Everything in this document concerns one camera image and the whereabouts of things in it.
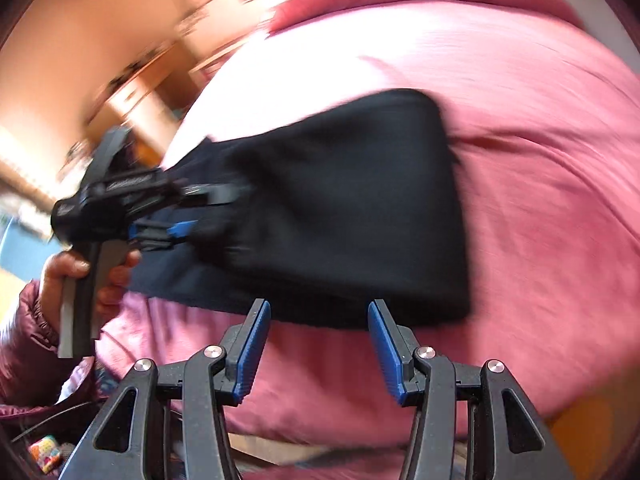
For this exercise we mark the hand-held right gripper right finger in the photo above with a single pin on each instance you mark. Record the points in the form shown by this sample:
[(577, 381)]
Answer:
[(387, 360)]

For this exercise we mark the bed with pink sheet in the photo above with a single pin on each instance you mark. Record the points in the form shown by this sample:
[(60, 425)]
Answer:
[(525, 185)]

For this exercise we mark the person's left forearm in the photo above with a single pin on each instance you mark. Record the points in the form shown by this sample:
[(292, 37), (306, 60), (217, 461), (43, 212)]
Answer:
[(30, 345)]

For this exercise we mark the person's left hand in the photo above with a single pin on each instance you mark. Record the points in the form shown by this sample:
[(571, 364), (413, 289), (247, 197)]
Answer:
[(117, 285)]

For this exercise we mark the wooden desk with white cabinet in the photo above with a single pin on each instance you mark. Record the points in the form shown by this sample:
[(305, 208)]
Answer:
[(160, 82)]

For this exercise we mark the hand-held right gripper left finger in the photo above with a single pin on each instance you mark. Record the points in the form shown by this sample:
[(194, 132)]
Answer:
[(247, 360)]

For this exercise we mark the small colourful patterned object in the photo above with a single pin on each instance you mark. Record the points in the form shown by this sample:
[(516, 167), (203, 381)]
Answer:
[(45, 452)]

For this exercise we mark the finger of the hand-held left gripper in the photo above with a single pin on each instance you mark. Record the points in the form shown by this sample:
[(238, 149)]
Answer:
[(215, 194), (175, 230)]

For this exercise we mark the black pants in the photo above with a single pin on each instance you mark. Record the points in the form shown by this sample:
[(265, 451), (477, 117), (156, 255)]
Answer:
[(325, 210)]

